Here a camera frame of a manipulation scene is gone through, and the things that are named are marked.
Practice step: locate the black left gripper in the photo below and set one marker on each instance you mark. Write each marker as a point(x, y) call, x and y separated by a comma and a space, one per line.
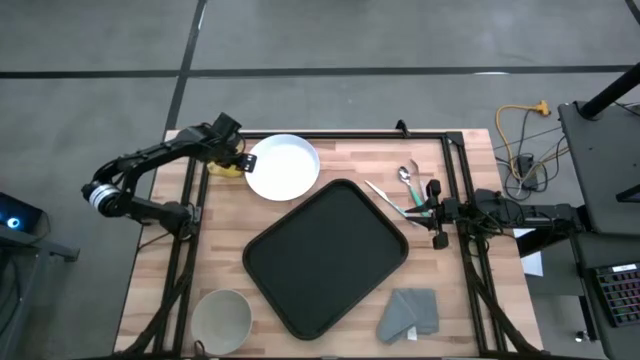
point(220, 146)

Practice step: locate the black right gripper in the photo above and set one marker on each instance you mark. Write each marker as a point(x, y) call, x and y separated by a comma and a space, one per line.
point(437, 222)

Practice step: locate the white round plate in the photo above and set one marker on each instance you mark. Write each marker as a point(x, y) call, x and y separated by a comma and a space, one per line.
point(282, 167)

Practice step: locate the grey cloth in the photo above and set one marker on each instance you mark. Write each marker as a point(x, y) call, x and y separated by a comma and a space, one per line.
point(405, 315)

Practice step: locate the beige bowl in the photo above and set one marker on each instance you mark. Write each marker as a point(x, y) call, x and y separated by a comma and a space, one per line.
point(220, 322)

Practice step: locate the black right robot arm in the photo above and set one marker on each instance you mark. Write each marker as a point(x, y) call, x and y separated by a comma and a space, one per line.
point(525, 215)

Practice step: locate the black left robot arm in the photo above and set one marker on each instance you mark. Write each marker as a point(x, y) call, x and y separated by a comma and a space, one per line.
point(150, 150)

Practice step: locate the black plastic tray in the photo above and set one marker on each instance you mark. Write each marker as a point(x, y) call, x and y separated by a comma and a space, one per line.
point(325, 260)

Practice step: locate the black power adapter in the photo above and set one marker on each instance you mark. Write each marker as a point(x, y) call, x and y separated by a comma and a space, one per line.
point(526, 164)

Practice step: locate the white paper sheet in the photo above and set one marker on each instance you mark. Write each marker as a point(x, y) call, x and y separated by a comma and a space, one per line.
point(532, 262)

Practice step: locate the black side desk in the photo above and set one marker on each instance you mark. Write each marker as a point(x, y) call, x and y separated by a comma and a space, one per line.
point(600, 165)

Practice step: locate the grey metal stand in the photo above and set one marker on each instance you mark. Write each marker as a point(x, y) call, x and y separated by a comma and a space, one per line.
point(45, 247)

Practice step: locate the black computer with blue light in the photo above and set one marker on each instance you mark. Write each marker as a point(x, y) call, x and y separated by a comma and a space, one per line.
point(20, 212)

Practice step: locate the backlit computer keyboard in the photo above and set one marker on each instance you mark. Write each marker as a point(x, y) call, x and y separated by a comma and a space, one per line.
point(622, 295)

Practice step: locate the black upright pole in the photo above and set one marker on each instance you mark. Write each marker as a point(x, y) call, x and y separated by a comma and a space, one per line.
point(610, 92)

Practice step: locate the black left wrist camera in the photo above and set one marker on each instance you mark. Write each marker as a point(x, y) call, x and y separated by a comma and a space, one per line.
point(227, 125)

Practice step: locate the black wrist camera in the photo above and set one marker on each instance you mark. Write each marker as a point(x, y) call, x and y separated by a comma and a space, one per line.
point(451, 208)
point(227, 125)

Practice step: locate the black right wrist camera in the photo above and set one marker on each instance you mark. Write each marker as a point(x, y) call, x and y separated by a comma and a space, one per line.
point(451, 208)

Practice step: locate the small black frame clamp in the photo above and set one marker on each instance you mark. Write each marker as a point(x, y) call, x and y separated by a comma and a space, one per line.
point(401, 127)

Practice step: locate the black aluminium rig frame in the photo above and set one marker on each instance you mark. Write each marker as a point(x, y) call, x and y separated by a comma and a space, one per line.
point(350, 135)

